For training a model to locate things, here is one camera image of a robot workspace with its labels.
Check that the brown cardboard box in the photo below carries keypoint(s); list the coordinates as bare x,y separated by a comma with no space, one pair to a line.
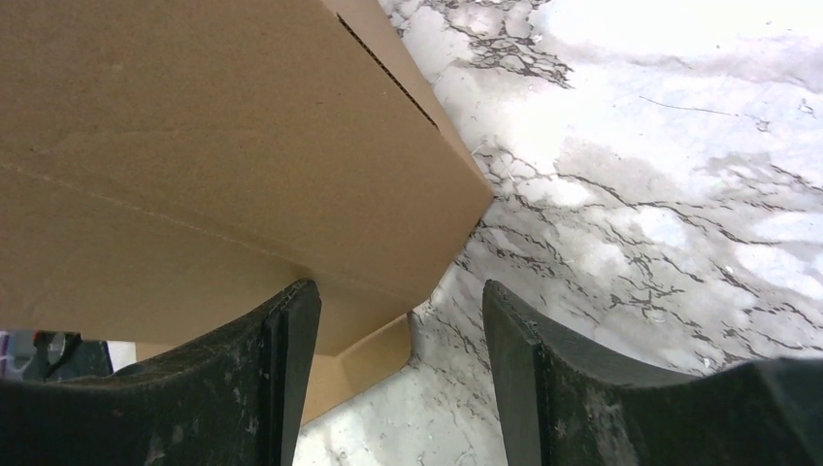
167,166

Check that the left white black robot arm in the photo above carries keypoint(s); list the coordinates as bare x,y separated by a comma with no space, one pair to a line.
44,356

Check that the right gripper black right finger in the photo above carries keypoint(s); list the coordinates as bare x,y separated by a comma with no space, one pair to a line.
564,399

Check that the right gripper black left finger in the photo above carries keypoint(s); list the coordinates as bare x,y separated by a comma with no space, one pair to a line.
233,396

